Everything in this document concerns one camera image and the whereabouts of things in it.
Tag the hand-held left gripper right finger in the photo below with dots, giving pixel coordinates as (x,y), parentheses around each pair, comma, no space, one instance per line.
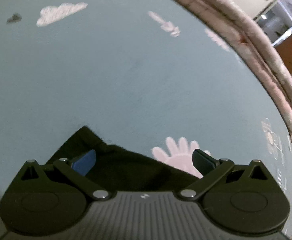
(203,163)

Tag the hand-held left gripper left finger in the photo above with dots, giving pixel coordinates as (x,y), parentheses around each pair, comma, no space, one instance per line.
(84,161)

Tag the black pants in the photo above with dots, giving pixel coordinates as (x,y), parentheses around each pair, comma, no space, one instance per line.
(136,170)

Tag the bed with blue floral sheet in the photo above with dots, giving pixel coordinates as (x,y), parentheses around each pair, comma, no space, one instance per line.
(111,67)

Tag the pink floral quilt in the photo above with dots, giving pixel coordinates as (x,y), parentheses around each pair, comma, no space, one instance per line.
(261,60)

